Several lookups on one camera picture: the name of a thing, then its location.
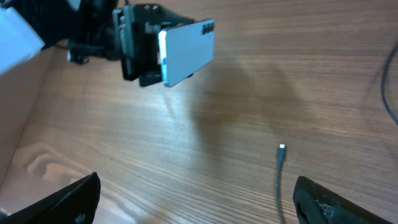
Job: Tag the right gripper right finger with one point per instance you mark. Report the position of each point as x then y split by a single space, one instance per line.
315 204

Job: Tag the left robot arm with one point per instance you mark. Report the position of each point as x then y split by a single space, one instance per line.
100 28

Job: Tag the Galaxy S25 smartphone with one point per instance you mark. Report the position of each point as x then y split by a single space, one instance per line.
185 49

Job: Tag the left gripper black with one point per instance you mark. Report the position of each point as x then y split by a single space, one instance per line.
136 27

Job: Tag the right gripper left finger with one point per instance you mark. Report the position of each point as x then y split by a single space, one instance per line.
75 203

